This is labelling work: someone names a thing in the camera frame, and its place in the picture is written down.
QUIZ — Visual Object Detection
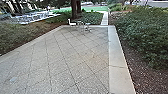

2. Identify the small outdoor chair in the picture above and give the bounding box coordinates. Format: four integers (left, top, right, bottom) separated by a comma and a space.
67, 17, 78, 28

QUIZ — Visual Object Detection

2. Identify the large tree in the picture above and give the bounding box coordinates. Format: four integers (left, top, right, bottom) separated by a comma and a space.
70, 0, 83, 20

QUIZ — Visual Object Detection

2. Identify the green shrub bed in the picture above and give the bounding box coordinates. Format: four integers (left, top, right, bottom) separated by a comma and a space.
114, 5, 168, 69

